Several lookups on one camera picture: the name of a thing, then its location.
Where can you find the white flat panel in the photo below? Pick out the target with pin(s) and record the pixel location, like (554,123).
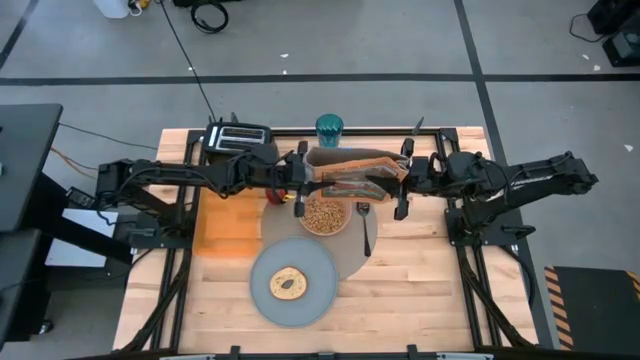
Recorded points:
(85,222)

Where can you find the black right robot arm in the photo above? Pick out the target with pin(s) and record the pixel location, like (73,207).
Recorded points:
(525,175)

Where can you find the teal ribbed tumbler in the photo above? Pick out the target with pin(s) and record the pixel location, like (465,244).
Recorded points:
(329,127)

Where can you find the red apple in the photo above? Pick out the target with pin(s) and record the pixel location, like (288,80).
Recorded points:
(273,197)

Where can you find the round grey plate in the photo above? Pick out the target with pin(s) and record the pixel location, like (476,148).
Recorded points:
(310,310)

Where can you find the toasted bagel half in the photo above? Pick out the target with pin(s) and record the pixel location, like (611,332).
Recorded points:
(279,291)

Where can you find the pale pink bowl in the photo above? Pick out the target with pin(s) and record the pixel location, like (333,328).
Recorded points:
(301,220)

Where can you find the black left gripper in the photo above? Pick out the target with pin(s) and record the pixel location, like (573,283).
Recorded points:
(290,172)

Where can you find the round beige placemat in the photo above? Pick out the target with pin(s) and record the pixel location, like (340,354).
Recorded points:
(350,250)

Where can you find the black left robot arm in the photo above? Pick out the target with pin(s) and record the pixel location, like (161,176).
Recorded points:
(175,172)

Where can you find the black floor equipment case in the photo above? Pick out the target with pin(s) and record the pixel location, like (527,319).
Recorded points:
(620,30)

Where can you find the black power adapter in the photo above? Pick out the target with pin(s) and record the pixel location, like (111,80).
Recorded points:
(80,198)

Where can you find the black workstation desk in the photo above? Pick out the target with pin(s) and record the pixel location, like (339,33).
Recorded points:
(25,165)

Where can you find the black spoon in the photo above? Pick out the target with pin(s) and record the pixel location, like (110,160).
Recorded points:
(363,209)

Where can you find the Cheerios cereal box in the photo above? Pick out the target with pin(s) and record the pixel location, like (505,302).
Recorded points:
(350,167)

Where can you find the toasted oat cereal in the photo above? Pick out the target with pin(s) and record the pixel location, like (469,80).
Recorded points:
(325,217)

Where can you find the black two-slot toaster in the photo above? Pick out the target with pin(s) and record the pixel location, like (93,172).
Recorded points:
(235,137)

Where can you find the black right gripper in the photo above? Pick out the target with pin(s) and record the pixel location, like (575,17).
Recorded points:
(422,175)

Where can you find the black aluminium table frame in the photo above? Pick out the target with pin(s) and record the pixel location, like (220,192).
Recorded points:
(375,132)

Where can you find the black hazard-striped floor mat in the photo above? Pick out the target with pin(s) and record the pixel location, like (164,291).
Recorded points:
(595,305)

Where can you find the white floor container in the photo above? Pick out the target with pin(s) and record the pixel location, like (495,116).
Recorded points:
(112,7)

